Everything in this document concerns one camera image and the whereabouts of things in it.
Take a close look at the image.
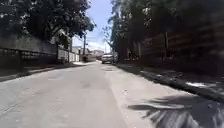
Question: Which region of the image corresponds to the grey concrete road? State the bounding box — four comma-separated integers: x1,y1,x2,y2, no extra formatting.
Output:
0,60,224,128

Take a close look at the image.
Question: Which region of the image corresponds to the row of trees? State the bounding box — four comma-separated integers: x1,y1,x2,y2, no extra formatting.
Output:
107,0,224,61

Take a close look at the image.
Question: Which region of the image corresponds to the white gate wall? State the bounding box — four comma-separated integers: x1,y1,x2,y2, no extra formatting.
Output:
57,45,82,64

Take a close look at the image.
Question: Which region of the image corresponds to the dark slatted fence wall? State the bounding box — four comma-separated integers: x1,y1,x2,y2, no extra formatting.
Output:
117,20,224,78

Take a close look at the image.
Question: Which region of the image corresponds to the large leafy tree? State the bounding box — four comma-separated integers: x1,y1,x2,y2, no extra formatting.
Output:
0,0,97,43

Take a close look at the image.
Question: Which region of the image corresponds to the utility pole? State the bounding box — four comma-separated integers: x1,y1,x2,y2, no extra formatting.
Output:
82,33,87,63

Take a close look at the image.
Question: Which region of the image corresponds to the pale building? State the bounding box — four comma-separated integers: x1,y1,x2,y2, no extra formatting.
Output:
85,49,105,62

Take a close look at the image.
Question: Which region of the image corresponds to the raised concrete sidewalk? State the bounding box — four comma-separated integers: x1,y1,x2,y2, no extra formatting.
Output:
0,61,88,83
114,62,224,104

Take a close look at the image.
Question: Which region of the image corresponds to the grey concrete wall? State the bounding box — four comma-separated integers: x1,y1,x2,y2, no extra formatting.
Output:
0,32,59,71

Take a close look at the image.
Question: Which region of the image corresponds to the silver car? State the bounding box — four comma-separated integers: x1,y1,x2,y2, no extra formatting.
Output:
101,53,115,65

